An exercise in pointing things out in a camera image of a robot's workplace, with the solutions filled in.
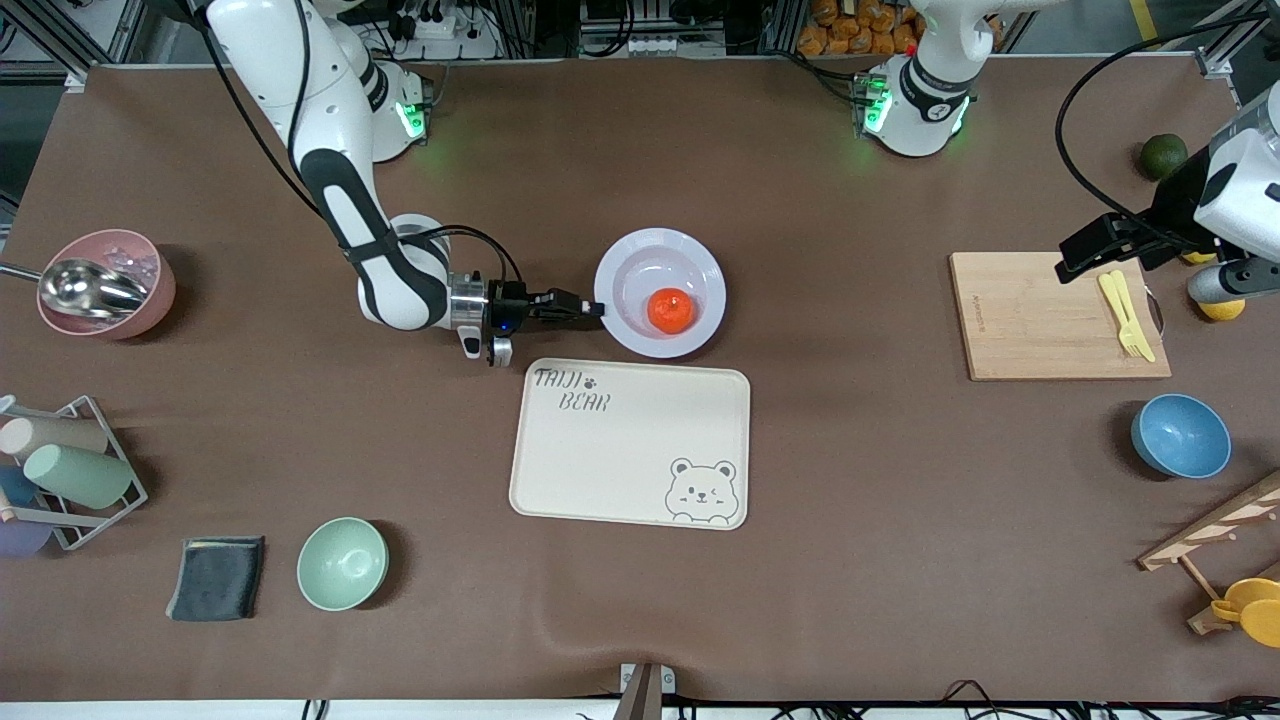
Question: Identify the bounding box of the pile of orange fruits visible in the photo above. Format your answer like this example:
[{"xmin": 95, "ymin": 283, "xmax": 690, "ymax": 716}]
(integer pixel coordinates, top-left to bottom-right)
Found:
[{"xmin": 797, "ymin": 0, "xmax": 926, "ymax": 58}]

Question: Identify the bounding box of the metal scoop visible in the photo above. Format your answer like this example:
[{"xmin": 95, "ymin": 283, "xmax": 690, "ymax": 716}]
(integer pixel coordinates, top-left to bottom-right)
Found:
[{"xmin": 0, "ymin": 258, "xmax": 151, "ymax": 319}]

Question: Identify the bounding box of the wooden peg dish rack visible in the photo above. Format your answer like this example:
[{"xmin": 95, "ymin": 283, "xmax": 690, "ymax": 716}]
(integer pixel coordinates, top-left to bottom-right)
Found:
[{"xmin": 1137, "ymin": 470, "xmax": 1280, "ymax": 636}]

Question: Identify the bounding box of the bamboo cutting board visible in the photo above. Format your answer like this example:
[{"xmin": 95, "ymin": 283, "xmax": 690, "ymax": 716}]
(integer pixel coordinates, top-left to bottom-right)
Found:
[{"xmin": 948, "ymin": 251, "xmax": 1173, "ymax": 383}]

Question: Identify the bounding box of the orange mandarin fruit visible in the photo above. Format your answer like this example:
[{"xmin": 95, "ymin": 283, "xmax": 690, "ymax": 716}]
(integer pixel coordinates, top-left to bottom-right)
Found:
[{"xmin": 647, "ymin": 288, "xmax": 697, "ymax": 335}]

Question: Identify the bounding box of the cream bear print tray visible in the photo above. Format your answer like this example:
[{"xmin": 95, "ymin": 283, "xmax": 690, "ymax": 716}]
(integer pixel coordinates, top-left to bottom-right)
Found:
[{"xmin": 508, "ymin": 358, "xmax": 752, "ymax": 531}]

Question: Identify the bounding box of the dark grey folded cloth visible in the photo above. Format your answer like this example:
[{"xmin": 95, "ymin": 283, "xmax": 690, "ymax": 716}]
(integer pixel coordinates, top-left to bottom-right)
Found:
[{"xmin": 165, "ymin": 536, "xmax": 267, "ymax": 623}]

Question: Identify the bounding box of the pink bowl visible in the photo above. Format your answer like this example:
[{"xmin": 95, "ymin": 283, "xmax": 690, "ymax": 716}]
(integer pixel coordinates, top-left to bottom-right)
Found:
[{"xmin": 37, "ymin": 229, "xmax": 177, "ymax": 341}]

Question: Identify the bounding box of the white power strip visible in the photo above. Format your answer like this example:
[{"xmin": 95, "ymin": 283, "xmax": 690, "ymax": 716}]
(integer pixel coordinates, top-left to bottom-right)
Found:
[{"xmin": 395, "ymin": 10, "xmax": 501, "ymax": 61}]

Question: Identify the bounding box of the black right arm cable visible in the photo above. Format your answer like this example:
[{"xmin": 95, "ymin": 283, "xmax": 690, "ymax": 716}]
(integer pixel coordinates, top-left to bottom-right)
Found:
[{"xmin": 395, "ymin": 225, "xmax": 523, "ymax": 293}]

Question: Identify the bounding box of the dark green round fruit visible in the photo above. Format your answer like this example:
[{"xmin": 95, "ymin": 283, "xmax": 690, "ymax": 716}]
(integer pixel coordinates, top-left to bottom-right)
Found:
[{"xmin": 1139, "ymin": 133, "xmax": 1190, "ymax": 182}]

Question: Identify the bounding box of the yellow plastic knife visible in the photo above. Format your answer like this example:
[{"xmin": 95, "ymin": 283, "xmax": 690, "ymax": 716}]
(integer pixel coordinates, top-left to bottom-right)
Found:
[{"xmin": 1110, "ymin": 270, "xmax": 1158, "ymax": 364}]

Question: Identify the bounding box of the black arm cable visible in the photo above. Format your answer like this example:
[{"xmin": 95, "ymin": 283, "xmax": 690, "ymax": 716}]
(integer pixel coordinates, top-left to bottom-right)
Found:
[
  {"xmin": 395, "ymin": 225, "xmax": 523, "ymax": 293},
  {"xmin": 1055, "ymin": 10, "xmax": 1280, "ymax": 251}
]

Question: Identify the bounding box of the yellow cup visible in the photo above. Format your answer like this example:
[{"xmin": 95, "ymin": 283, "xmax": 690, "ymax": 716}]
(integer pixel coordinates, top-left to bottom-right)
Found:
[{"xmin": 1210, "ymin": 577, "xmax": 1280, "ymax": 649}]

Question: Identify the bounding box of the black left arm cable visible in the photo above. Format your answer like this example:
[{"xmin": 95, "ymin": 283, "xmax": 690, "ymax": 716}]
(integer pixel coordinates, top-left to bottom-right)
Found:
[{"xmin": 1055, "ymin": 10, "xmax": 1280, "ymax": 251}]

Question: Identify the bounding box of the pale lilac round plate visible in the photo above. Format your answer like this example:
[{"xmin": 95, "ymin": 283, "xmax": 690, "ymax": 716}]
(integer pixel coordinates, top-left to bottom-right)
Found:
[{"xmin": 593, "ymin": 228, "xmax": 727, "ymax": 360}]

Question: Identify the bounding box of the beige cup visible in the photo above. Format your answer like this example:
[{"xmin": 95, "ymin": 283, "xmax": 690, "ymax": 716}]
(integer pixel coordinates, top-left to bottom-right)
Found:
[{"xmin": 0, "ymin": 415, "xmax": 109, "ymax": 461}]

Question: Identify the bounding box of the pale green bowl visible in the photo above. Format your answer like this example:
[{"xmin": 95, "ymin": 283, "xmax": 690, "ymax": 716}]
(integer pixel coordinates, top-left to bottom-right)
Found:
[{"xmin": 297, "ymin": 517, "xmax": 390, "ymax": 612}]

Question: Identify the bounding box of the grey wire cup rack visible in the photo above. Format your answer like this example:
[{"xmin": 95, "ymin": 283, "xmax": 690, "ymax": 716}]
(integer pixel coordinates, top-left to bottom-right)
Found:
[{"xmin": 0, "ymin": 395, "xmax": 149, "ymax": 551}]

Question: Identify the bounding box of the yellow plastic fork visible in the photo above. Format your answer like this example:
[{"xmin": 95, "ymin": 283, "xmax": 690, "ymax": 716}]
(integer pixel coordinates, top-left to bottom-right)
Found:
[{"xmin": 1098, "ymin": 273, "xmax": 1144, "ymax": 358}]

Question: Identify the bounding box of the purple cup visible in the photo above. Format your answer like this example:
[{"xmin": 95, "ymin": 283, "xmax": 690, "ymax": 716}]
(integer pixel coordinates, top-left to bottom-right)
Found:
[{"xmin": 0, "ymin": 518, "xmax": 53, "ymax": 558}]

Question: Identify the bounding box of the mint green cup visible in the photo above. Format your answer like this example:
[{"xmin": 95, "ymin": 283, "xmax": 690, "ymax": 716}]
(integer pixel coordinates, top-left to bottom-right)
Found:
[{"xmin": 23, "ymin": 443, "xmax": 134, "ymax": 510}]

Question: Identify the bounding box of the metal table edge bracket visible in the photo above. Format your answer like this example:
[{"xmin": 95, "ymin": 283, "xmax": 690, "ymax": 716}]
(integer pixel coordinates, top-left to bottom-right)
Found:
[{"xmin": 612, "ymin": 662, "xmax": 677, "ymax": 720}]

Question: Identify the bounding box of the blue bowl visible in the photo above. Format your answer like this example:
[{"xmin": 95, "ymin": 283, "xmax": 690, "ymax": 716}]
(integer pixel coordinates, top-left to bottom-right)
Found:
[{"xmin": 1131, "ymin": 394, "xmax": 1233, "ymax": 480}]

